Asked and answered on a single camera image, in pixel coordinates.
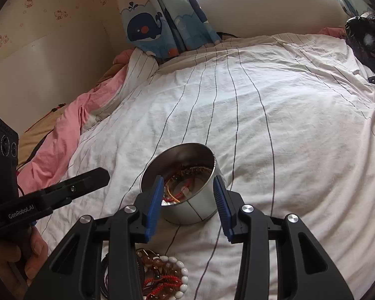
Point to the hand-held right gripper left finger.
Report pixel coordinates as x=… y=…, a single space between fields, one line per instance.
x=154 y=203

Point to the person's left hand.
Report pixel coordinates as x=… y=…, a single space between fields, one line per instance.
x=37 y=247

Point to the pink cloth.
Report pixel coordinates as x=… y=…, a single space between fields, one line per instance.
x=331 y=32

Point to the pink blanket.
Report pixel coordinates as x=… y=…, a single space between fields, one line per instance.
x=65 y=131

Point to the white striped duvet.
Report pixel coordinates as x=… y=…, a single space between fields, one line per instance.
x=268 y=131

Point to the cream headboard panel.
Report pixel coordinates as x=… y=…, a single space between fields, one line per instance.
x=50 y=78

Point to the tan bed sheet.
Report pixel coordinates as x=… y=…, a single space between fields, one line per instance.
x=31 y=143

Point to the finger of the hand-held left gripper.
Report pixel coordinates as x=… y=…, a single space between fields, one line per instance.
x=81 y=182

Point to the round steel tin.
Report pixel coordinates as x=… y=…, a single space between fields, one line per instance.
x=200 y=206

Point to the whale print curtain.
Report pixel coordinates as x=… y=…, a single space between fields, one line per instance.
x=150 y=28

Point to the black plastic bag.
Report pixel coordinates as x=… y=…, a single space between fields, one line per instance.
x=365 y=37

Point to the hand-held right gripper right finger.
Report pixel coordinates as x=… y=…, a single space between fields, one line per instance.
x=222 y=203

